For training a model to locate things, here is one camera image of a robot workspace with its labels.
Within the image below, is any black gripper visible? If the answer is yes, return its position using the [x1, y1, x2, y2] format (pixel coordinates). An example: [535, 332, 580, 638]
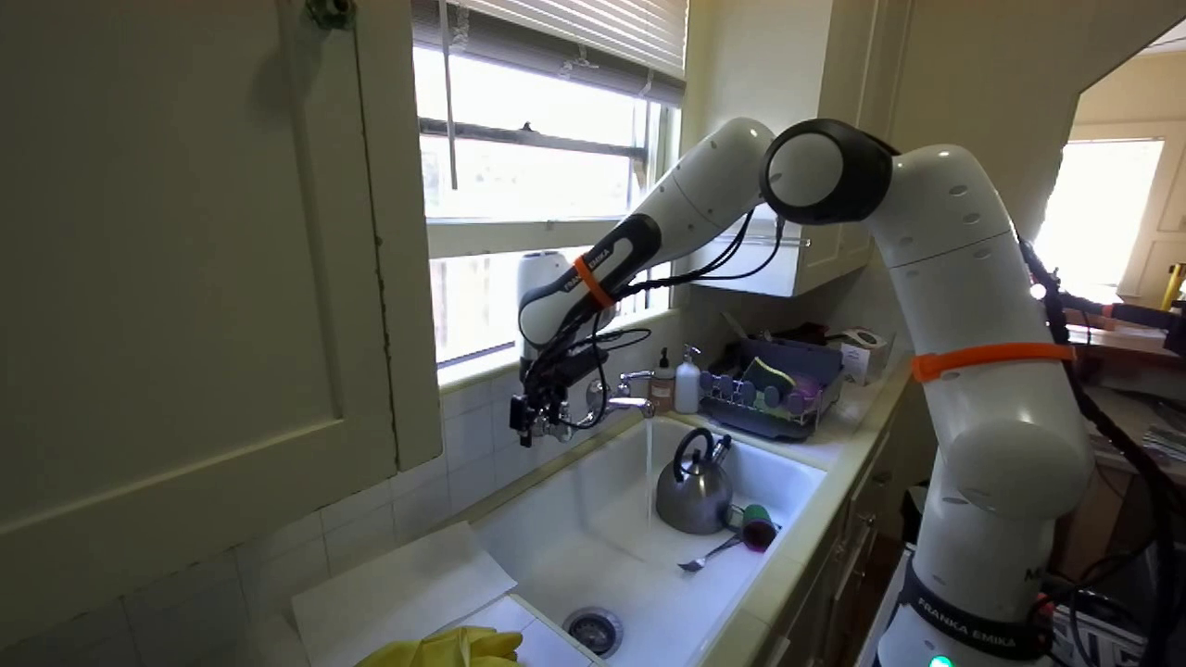
[508, 342, 608, 444]

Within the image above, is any chrome wall tap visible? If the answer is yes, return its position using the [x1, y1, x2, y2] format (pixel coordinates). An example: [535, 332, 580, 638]
[587, 370, 674, 421]

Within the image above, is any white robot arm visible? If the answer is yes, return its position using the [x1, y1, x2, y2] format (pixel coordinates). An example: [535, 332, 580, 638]
[508, 119, 1091, 667]

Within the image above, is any black pump bottle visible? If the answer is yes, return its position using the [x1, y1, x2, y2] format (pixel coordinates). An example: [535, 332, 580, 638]
[654, 348, 674, 412]

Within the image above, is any white soap pump bottle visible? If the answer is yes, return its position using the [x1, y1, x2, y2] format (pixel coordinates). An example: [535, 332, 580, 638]
[674, 348, 700, 415]

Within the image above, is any white kitchen sink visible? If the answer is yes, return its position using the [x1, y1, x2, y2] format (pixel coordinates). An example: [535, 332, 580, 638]
[479, 420, 824, 667]

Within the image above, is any dish drying rack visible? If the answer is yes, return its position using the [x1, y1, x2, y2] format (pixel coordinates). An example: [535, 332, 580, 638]
[700, 338, 842, 441]

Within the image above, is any metal spoon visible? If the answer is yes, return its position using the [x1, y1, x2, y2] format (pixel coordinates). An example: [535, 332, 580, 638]
[679, 534, 742, 575]

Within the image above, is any green sponge in sink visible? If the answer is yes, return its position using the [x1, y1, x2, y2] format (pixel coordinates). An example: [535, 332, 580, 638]
[726, 500, 778, 551]

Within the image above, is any metal sink drain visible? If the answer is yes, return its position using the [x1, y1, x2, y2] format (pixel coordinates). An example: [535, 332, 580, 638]
[563, 606, 622, 654]

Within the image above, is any yellow rubber glove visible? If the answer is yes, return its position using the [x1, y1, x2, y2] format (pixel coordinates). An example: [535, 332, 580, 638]
[356, 625, 524, 667]

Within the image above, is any white cabinet door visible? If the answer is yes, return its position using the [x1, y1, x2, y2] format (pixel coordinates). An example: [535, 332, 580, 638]
[0, 0, 445, 643]

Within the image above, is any steel kettle black handle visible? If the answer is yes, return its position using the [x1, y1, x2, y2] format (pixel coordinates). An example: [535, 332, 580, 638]
[654, 425, 733, 534]

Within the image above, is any window with white frame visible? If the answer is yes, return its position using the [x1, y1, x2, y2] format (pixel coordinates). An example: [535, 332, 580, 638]
[411, 0, 689, 381]

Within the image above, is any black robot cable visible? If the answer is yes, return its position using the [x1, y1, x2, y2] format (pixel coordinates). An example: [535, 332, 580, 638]
[1018, 236, 1186, 667]

